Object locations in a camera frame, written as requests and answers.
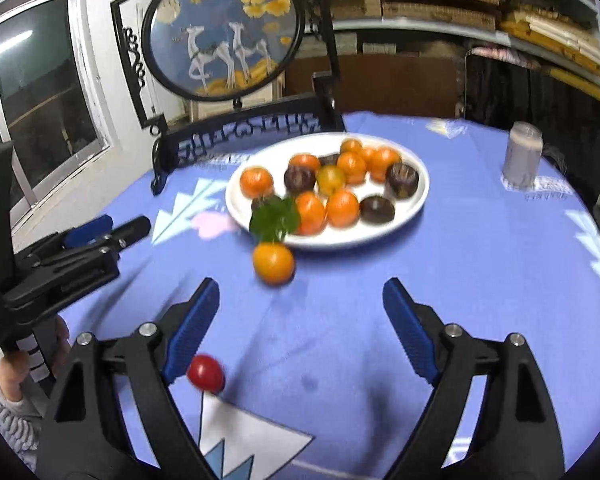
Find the person's left hand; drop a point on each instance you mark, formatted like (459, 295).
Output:
(11, 375)

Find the pale drink can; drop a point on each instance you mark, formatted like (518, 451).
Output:
(522, 160)

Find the large dark purple mangosteen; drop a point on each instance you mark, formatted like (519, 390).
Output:
(402, 180)

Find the blue printed tablecloth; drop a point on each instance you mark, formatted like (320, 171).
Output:
(480, 285)

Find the round deer picture table screen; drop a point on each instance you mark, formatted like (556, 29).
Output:
(220, 35)

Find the brown wooden board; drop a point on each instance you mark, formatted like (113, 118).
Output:
(390, 85)

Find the window with white frame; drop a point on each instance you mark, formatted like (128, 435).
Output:
(40, 85)

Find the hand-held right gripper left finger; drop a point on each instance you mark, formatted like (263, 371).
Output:
(195, 325)

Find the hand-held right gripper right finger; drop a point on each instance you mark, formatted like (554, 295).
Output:
(405, 327)

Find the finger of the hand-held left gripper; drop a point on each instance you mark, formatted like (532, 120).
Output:
(130, 230)
(87, 230)

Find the green leaf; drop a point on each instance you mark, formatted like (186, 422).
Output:
(312, 215)

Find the white round plate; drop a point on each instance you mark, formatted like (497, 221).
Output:
(330, 239)

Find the yellowish mandarin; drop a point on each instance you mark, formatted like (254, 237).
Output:
(330, 180)

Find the person's left forearm grey sleeve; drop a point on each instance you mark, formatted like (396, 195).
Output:
(0, 425)

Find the red cherry tomato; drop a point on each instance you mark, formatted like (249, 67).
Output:
(206, 373)

